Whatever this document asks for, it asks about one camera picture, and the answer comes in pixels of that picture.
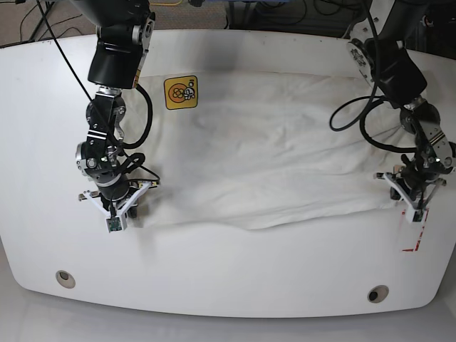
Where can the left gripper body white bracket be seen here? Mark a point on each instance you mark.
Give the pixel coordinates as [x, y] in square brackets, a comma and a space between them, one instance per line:
[416, 188]

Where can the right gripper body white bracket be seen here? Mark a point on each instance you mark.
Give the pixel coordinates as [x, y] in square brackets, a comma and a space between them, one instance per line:
[117, 194]

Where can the white printed t-shirt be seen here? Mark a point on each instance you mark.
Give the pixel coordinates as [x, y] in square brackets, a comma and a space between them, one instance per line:
[258, 151]

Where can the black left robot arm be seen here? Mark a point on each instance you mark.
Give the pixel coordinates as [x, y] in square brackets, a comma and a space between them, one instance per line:
[377, 45]

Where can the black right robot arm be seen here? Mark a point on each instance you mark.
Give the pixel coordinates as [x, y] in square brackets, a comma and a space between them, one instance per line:
[123, 30]

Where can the red tape rectangle marking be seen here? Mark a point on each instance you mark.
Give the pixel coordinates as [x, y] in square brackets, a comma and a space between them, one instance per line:
[410, 233]

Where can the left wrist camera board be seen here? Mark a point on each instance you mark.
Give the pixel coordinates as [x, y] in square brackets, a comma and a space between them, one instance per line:
[419, 215]

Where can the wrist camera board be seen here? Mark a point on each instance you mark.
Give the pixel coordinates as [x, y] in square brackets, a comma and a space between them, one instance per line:
[419, 215]
[114, 224]

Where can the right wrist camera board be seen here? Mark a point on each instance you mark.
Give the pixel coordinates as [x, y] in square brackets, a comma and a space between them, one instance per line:
[114, 224]

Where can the left table cable grommet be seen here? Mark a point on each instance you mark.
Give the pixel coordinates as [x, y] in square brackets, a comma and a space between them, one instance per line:
[65, 279]

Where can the table cable grommet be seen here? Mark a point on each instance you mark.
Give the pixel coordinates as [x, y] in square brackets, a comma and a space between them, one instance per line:
[378, 294]
[65, 279]

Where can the right table cable grommet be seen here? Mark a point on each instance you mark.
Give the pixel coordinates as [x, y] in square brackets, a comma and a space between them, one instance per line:
[378, 294]

